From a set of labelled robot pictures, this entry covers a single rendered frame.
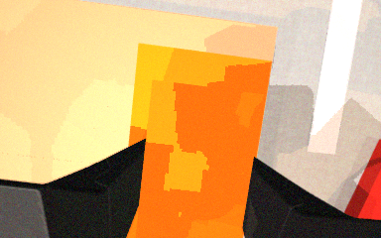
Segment white flat strip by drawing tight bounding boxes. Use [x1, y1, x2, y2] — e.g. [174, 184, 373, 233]
[307, 0, 363, 154]

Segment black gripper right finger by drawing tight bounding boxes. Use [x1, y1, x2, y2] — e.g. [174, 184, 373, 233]
[242, 157, 381, 238]

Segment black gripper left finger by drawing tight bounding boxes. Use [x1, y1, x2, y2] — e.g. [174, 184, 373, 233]
[0, 138, 146, 238]

